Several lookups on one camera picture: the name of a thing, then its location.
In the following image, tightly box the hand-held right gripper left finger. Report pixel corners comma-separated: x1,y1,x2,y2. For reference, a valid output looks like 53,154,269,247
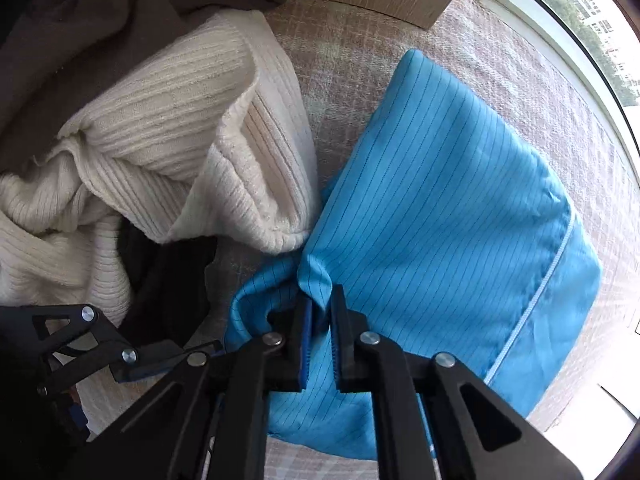
62,296,315,480

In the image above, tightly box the black garment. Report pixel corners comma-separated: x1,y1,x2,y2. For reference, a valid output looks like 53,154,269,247
115,222,218,356

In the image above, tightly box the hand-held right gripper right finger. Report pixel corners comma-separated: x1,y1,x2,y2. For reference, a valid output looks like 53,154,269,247
327,284,583,480

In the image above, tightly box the blue striped work coat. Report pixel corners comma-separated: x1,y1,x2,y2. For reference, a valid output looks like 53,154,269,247
224,49,602,462

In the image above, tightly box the window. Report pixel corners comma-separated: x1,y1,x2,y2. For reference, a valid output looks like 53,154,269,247
480,0,640,121

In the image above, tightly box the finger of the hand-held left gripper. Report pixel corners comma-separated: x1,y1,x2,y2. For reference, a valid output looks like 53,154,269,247
30,304,224,398

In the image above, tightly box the grey brown cloth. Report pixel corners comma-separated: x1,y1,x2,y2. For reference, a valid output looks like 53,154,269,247
0,0,351,171

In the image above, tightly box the cream ribbed sweater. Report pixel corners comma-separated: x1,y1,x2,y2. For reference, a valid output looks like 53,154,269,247
0,10,321,441

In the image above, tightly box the pink checked blanket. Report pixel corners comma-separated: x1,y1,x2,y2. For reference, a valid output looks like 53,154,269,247
205,0,640,480

